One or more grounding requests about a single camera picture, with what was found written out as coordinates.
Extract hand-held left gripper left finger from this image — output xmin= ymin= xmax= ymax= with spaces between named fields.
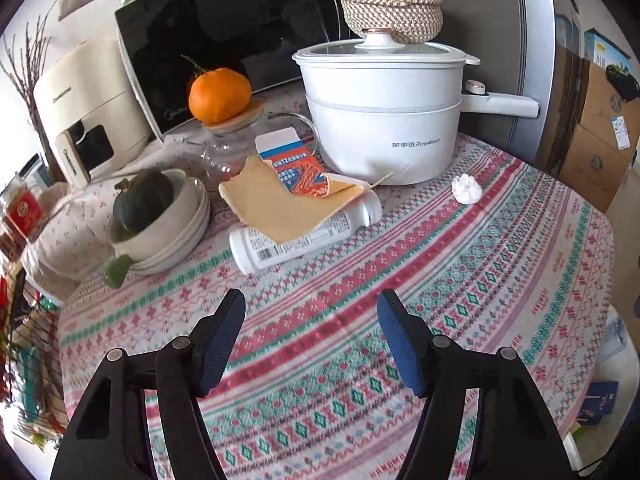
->
xmin=50 ymin=288 xmax=247 ymax=480

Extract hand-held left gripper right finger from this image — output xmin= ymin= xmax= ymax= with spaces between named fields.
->
xmin=376 ymin=288 xmax=591 ymax=480

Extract patterned tablecloth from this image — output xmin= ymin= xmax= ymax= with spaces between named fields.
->
xmin=56 ymin=94 xmax=617 ymax=480

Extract white plastic bottle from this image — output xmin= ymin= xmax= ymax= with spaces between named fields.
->
xmin=228 ymin=191 xmax=384 ymax=275

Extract white bowl stack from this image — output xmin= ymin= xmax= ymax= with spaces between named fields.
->
xmin=106 ymin=168 xmax=211 ymax=276

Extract green ceramic spoon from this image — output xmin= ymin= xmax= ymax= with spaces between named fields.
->
xmin=102 ymin=254 xmax=136 ymax=290

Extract tan cardboard piece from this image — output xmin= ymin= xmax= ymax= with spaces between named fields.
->
xmin=218 ymin=155 xmax=379 ymax=244

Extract dark green squash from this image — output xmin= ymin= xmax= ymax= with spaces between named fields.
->
xmin=112 ymin=168 xmax=176 ymax=239

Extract small crumpled white tissue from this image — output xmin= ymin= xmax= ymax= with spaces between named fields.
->
xmin=451 ymin=173 xmax=484 ymax=205

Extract floral cloth bundle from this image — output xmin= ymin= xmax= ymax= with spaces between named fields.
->
xmin=20 ymin=179 xmax=132 ymax=307

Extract glass teapot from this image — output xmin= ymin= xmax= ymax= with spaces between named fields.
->
xmin=169 ymin=109 xmax=322 ymax=184

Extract blue and orange carton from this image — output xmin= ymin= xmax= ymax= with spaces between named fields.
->
xmin=254 ymin=127 xmax=334 ymax=199

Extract small blue box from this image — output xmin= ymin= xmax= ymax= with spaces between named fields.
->
xmin=579 ymin=381 xmax=621 ymax=427

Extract wooden round lid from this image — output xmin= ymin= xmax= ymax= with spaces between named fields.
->
xmin=197 ymin=99 xmax=265 ymax=134

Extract white electric pot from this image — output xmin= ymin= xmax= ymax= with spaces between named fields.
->
xmin=292 ymin=27 xmax=542 ymax=187

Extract red labelled jar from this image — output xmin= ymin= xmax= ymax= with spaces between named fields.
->
xmin=0 ymin=179 xmax=45 ymax=257

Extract orange tangerine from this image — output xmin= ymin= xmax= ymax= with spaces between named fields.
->
xmin=188 ymin=67 xmax=253 ymax=125

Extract cream air fryer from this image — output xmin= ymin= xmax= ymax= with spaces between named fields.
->
xmin=32 ymin=37 xmax=152 ymax=189

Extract stacked cardboard boxes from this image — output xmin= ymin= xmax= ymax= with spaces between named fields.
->
xmin=554 ymin=12 xmax=640 ymax=214

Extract grey refrigerator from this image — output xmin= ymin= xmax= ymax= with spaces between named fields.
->
xmin=509 ymin=0 xmax=587 ymax=173

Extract black microwave oven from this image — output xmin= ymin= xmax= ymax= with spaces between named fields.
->
xmin=114 ymin=0 xmax=353 ymax=144

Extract dried branches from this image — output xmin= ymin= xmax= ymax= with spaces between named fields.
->
xmin=0 ymin=10 xmax=57 ymax=161

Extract black wire rack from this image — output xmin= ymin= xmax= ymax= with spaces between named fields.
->
xmin=0 ymin=260 xmax=72 ymax=457

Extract woven rope basket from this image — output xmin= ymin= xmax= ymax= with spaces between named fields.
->
xmin=334 ymin=0 xmax=445 ymax=45

